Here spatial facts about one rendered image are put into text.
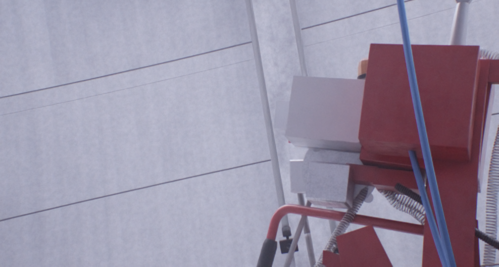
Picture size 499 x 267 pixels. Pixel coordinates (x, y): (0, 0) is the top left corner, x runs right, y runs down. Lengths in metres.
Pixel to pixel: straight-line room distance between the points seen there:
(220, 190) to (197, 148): 0.71
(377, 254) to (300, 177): 0.34
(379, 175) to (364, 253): 0.20
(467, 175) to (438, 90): 0.19
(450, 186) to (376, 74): 0.26
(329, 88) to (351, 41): 10.03
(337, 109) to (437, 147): 0.27
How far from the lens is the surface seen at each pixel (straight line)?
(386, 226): 1.82
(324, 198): 1.77
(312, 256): 2.00
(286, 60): 11.41
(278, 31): 11.57
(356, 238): 1.70
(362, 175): 1.81
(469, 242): 1.69
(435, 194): 1.42
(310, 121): 1.78
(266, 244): 1.95
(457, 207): 1.70
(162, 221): 11.90
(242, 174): 11.65
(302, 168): 1.88
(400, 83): 1.62
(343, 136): 1.76
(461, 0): 1.84
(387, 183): 1.80
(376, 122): 1.61
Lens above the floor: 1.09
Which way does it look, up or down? 16 degrees up
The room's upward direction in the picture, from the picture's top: 9 degrees counter-clockwise
